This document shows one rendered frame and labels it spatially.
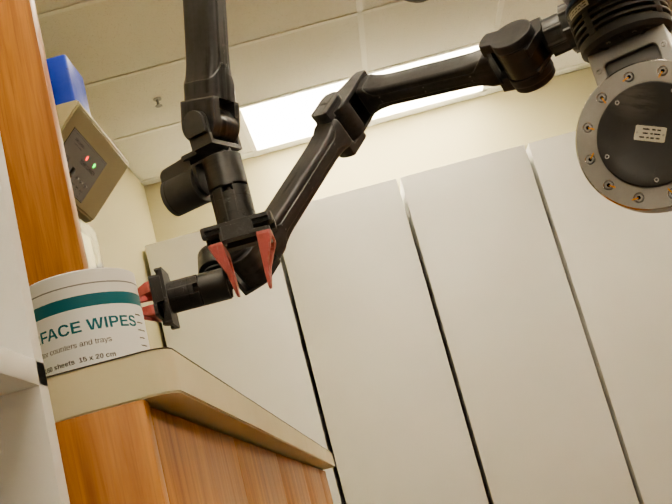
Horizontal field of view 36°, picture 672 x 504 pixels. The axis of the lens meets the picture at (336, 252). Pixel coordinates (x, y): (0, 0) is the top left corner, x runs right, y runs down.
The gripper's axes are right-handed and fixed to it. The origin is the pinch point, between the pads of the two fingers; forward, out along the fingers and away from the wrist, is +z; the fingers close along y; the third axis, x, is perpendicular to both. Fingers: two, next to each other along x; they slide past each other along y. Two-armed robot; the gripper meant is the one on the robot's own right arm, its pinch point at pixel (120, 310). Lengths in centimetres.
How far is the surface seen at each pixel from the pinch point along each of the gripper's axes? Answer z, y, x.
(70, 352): -9, -20, 68
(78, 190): 2.4, 22.6, 2.4
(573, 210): -151, 62, -289
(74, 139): -1.6, 26.8, 15.0
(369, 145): -71, 133, -335
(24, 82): 1.2, 32.2, 28.6
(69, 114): -2.9, 28.8, 20.6
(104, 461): -16, -34, 90
